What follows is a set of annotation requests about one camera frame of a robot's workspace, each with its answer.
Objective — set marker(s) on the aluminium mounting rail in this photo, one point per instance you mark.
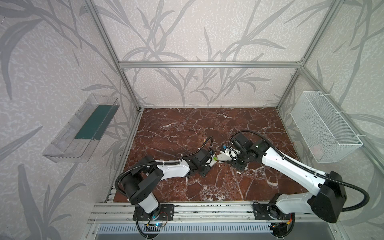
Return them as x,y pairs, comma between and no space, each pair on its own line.
183,212

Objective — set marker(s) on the white wire mesh basket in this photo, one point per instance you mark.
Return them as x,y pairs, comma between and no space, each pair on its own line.
325,131

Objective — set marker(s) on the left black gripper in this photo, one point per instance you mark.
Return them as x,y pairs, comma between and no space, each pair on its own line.
205,162

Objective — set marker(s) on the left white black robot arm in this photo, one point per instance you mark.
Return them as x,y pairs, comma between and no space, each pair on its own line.
138,183

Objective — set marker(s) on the aluminium frame crossbar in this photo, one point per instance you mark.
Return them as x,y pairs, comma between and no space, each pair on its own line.
183,64

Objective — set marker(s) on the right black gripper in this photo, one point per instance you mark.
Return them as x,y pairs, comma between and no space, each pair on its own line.
236,157

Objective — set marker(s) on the white remote control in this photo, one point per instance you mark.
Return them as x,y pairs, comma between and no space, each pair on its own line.
212,161
224,157

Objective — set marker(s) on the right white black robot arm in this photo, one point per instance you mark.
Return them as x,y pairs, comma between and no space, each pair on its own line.
327,194

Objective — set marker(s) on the clear plastic wall bin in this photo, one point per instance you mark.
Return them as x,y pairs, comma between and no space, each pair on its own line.
79,138

